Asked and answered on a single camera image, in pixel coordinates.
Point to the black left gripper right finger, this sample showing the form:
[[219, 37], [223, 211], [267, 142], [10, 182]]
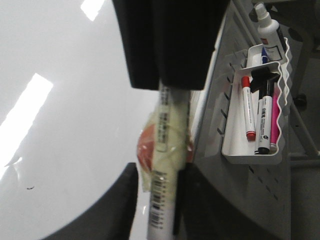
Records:
[[233, 202]]

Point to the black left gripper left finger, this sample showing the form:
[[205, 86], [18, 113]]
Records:
[[111, 217]]

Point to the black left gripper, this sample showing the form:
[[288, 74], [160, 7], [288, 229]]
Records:
[[169, 42]]

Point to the black marker with taped magnet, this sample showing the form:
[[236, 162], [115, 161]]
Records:
[[169, 158]]

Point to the red capped whiteboard marker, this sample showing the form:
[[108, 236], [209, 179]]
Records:
[[250, 129]]

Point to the black capped whiteboard marker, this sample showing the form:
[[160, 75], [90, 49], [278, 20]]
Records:
[[264, 120]]

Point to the grey perforated metal stand panel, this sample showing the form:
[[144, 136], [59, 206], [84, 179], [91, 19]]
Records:
[[218, 124]]

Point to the blue capped marker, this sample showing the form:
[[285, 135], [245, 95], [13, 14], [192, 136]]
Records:
[[264, 56]]

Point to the black marker cap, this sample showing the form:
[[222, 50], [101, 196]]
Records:
[[260, 76]]

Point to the white spray cleaner bottle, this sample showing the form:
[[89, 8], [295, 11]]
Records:
[[270, 34]]

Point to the pink highlighter pen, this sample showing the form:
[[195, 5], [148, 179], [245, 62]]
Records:
[[274, 127]]

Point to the white whiteboard with aluminium frame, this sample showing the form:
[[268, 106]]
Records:
[[69, 119]]

